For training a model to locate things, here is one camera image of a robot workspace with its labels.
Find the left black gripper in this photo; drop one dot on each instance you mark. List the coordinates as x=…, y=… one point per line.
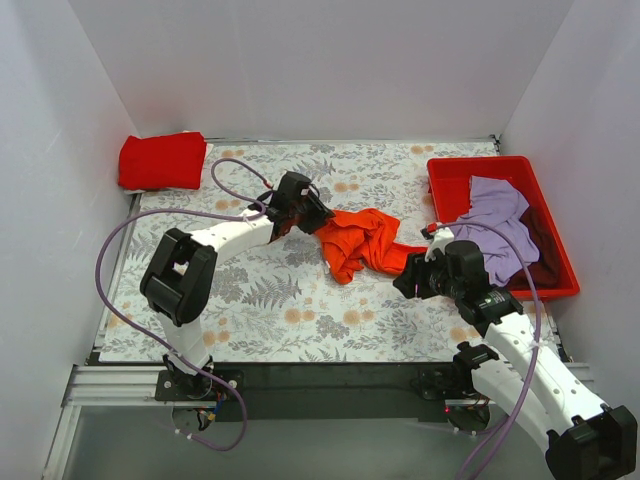
x=310, y=213

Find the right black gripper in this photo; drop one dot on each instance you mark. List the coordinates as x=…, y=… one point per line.
x=413, y=275

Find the orange t shirt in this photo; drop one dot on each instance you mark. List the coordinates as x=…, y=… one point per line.
x=351, y=241

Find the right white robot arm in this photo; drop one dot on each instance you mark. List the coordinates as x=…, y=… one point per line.
x=579, y=434

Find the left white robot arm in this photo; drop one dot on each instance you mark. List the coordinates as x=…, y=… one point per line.
x=177, y=283

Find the floral patterned table mat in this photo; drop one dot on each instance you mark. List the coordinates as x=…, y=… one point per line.
x=279, y=303

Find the red plastic bin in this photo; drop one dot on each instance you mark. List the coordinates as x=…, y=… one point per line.
x=449, y=184

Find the lavender t shirt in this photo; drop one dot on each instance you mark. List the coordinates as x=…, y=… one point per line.
x=496, y=203

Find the dark maroon t shirt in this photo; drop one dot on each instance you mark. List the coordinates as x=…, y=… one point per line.
x=545, y=271

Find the folded red t shirt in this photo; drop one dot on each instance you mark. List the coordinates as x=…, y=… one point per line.
x=160, y=162

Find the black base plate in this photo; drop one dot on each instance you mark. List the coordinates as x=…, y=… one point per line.
x=426, y=392

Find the aluminium frame rail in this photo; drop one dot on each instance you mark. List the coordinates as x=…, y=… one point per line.
x=96, y=386

